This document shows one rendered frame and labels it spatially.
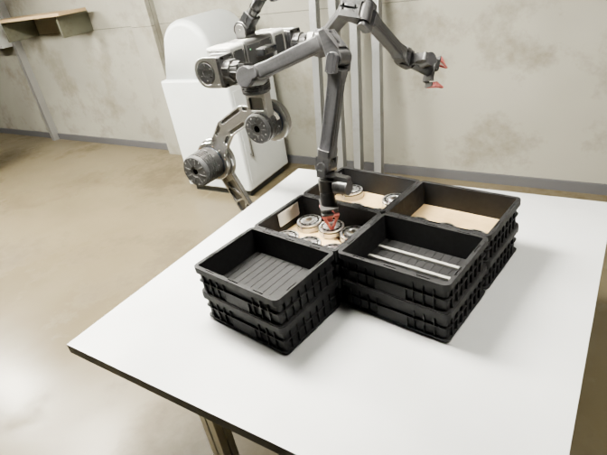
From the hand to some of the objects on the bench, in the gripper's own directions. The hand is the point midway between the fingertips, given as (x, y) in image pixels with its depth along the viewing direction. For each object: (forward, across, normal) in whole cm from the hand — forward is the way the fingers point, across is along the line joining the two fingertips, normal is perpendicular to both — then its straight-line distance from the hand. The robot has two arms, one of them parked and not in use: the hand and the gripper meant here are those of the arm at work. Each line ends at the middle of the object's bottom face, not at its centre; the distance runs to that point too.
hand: (331, 224), depth 192 cm
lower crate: (+17, +27, -26) cm, 41 cm away
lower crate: (+16, +33, +24) cm, 44 cm away
